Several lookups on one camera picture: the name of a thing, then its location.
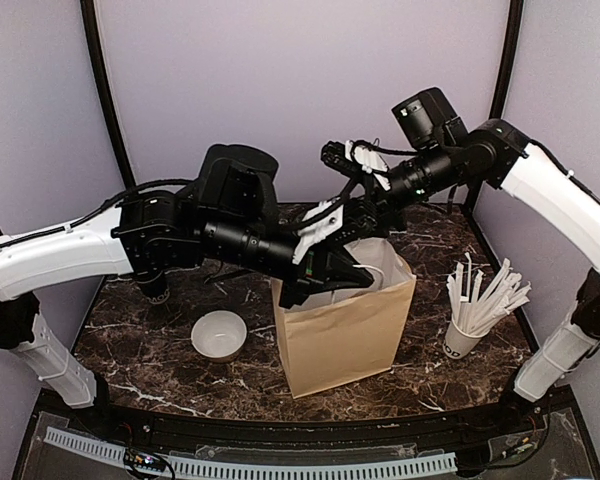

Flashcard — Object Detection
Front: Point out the brown paper bag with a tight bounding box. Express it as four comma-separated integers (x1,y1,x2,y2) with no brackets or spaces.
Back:
271,238,416,398

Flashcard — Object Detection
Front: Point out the black paper coffee cup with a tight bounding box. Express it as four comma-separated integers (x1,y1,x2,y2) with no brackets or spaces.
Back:
137,277,170,305

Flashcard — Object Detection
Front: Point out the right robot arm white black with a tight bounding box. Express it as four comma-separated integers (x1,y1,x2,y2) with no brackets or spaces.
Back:
376,87,600,434

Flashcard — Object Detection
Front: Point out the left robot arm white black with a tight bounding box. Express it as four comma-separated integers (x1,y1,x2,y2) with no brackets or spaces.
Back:
0,144,374,436

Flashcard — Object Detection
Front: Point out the white wrapped straw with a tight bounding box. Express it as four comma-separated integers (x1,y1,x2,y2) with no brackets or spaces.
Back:
446,272,472,333
475,273,531,335
455,252,473,333
470,258,510,333
466,270,484,334

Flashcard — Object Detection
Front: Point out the white ceramic bowl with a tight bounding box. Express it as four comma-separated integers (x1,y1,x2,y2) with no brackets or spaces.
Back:
191,310,247,363

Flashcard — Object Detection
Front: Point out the white paper cup holder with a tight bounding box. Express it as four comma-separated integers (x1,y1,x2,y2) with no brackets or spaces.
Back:
443,320,483,360

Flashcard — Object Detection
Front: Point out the small green circuit board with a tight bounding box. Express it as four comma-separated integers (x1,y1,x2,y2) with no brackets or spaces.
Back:
123,448,166,472

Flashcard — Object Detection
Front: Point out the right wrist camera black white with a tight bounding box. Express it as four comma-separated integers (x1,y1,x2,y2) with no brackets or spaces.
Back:
320,140,391,192

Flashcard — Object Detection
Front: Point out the white slotted cable duct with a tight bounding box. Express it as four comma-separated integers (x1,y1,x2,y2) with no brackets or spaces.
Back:
44,427,457,479

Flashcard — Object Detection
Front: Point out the right black frame post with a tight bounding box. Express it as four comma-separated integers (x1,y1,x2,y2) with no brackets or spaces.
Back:
489,0,524,119

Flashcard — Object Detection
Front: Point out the black frame post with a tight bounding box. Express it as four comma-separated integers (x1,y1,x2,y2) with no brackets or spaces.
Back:
79,0,136,188
489,0,524,119

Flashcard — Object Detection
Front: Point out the black front rail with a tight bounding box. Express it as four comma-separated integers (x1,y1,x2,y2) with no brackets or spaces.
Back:
31,386,588,461

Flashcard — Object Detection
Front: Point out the left black frame post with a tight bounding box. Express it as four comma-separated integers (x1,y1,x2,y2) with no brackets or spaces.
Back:
79,0,136,188

